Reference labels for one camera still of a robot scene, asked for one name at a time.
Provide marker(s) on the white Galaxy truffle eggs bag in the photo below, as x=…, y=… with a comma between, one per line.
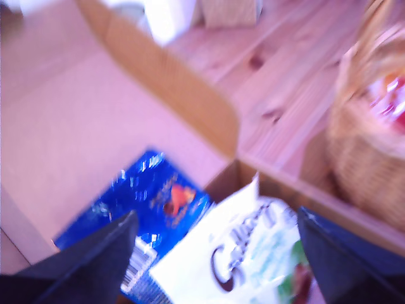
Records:
x=228, y=253

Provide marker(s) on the blue chocolate eggs bag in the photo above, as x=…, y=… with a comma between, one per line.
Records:
x=152, y=196

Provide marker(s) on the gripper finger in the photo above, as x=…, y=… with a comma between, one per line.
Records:
x=348, y=263
x=95, y=269

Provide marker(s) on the brown cardboard box with lid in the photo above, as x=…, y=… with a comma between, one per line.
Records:
x=95, y=111

